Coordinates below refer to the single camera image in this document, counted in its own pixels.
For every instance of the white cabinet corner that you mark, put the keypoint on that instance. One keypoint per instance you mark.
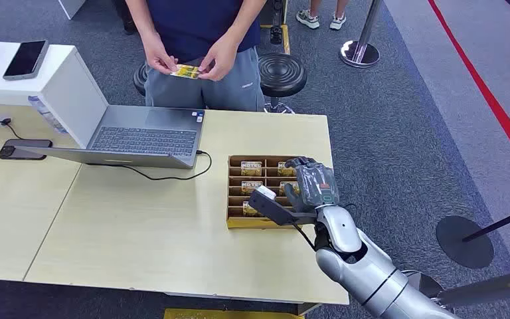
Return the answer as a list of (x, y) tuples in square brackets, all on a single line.
[(71, 6)]

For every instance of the grey open laptop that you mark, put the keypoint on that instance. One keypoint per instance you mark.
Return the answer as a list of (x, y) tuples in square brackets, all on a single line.
[(149, 138)]

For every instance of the target person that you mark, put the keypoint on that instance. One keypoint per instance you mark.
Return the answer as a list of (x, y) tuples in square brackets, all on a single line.
[(202, 26)]

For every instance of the yellow floor plate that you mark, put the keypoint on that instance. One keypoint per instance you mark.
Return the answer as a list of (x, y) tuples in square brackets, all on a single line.
[(228, 314)]

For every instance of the black equipment leg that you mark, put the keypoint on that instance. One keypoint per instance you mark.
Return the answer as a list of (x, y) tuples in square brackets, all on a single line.
[(276, 26)]

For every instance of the white box stand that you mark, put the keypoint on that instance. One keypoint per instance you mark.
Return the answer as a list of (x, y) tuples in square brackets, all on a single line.
[(70, 97)]

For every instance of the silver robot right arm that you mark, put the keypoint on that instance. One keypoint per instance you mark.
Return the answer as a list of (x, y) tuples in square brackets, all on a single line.
[(369, 273)]

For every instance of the black stanchion with round base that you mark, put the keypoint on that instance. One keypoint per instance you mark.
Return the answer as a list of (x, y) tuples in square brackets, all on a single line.
[(464, 242)]

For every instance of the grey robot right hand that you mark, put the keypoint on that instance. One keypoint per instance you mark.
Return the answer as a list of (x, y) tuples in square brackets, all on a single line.
[(316, 185)]

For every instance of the black round stool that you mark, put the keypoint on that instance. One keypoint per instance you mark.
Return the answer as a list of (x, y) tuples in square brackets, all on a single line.
[(139, 79), (282, 75)]

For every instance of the person's right hand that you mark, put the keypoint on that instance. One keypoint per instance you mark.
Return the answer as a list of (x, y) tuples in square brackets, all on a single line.
[(158, 55)]

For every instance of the chrome stanchion post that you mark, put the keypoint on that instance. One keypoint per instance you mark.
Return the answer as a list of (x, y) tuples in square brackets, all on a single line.
[(360, 48)]

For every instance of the label sticker on stand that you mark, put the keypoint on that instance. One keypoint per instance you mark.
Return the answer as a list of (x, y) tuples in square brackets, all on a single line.
[(48, 115)]

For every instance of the person's left hand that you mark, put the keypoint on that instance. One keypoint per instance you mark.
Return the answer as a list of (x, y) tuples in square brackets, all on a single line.
[(220, 59)]

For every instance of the chrome stanchion with dark base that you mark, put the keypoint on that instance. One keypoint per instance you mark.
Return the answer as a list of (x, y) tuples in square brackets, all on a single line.
[(483, 290)]

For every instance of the bystander person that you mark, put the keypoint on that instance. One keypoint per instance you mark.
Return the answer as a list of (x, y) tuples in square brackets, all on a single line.
[(308, 18)]

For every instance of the cardboard card holder box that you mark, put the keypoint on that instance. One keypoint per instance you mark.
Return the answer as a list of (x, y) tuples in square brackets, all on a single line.
[(237, 207)]

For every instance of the person's right forearm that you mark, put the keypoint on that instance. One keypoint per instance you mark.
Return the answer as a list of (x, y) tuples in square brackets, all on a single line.
[(143, 17)]

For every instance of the phone with grey case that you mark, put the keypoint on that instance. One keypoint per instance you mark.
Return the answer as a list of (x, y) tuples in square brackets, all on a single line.
[(26, 58)]

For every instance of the person's left forearm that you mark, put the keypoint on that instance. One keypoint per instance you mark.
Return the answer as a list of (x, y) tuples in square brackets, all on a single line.
[(244, 20)]

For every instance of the black phone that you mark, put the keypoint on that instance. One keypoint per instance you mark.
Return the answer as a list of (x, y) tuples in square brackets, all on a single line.
[(6, 152)]

